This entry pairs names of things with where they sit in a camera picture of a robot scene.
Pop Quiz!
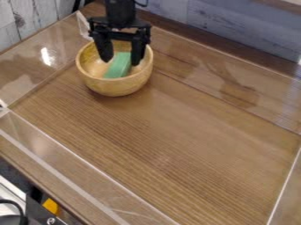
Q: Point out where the black cable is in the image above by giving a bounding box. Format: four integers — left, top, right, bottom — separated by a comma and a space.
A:
0, 200, 28, 225

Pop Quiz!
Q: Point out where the clear acrylic tray wall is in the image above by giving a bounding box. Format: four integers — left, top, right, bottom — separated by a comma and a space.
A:
0, 106, 179, 225

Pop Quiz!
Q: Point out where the brown wooden bowl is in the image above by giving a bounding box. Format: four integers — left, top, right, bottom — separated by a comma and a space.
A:
74, 41, 153, 97

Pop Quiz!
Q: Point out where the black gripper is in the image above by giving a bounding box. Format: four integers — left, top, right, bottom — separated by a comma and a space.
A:
86, 0, 151, 66

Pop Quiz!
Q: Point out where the green rectangular block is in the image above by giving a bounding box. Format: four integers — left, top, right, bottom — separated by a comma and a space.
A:
103, 52, 131, 79

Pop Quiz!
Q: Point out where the clear acrylic corner bracket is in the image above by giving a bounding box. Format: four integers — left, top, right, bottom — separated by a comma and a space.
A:
74, 11, 92, 40

